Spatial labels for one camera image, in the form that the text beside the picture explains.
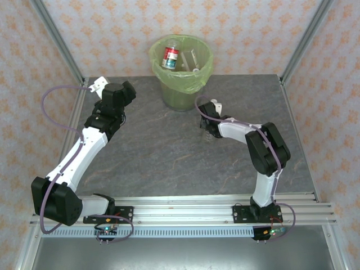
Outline red label bottle red cap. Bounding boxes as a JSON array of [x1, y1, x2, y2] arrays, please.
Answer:
[[161, 40, 181, 70]]

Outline translucent grey plastic bin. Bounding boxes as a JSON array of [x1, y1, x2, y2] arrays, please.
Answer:
[[160, 83, 202, 113]]

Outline green plastic bin liner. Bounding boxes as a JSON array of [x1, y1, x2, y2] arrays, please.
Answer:
[[148, 34, 214, 95]]

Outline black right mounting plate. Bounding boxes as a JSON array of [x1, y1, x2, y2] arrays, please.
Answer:
[[232, 205, 284, 225]]

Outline black mounting plate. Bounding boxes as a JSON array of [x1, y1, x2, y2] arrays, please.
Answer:
[[232, 205, 284, 225], [83, 206, 134, 225]]

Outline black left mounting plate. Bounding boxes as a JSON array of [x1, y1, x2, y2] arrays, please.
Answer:
[[83, 206, 134, 225]]

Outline right circuit board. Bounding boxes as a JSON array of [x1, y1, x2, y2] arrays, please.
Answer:
[[263, 227, 287, 237]]

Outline circuit board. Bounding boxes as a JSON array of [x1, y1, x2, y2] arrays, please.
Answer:
[[263, 227, 287, 237], [94, 224, 118, 239]]

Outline left circuit board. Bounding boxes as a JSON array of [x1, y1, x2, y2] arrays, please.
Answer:
[[94, 224, 118, 239]]

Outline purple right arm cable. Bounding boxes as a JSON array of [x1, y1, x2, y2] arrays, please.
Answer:
[[194, 94, 297, 242]]

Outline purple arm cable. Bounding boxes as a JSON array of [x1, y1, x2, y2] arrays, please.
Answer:
[[39, 85, 134, 245], [194, 94, 297, 242]]

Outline aluminium frame side rail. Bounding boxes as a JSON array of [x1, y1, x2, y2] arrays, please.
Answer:
[[14, 78, 89, 270], [280, 77, 348, 270]]

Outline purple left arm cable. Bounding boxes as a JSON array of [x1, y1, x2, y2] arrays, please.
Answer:
[[39, 85, 134, 245]]

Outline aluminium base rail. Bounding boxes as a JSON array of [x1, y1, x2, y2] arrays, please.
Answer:
[[29, 192, 337, 226]]

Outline aluminium frame post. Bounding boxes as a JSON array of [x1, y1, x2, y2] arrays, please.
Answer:
[[280, 0, 335, 83], [29, 0, 86, 87]]

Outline white slotted cable duct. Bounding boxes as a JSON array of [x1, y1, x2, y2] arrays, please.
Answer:
[[42, 227, 257, 239]]

